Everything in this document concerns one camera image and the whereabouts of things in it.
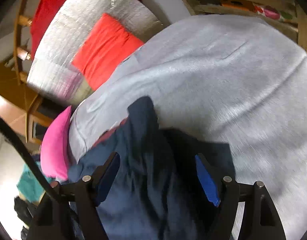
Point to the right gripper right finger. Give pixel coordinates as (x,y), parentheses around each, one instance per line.
(208,184)

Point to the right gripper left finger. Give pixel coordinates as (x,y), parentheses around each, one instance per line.
(104,177)

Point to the navy blue jacket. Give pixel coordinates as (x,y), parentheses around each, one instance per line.
(156,193)

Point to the pink pillow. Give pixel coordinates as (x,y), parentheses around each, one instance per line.
(54,154)

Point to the teal shirt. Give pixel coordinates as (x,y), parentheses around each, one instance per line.
(29,187)

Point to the cream leather sofa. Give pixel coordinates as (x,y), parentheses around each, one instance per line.
(11,169)

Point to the grey bed blanket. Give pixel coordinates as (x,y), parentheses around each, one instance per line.
(221,78)

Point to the silver foil headboard panel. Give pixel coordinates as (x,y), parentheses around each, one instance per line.
(51,72)

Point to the orange-red pillow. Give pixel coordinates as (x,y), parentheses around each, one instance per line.
(106,47)

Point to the wooden side shelf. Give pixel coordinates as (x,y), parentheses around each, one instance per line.
(287,16)

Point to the red blanket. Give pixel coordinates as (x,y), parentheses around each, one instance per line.
(45,12)

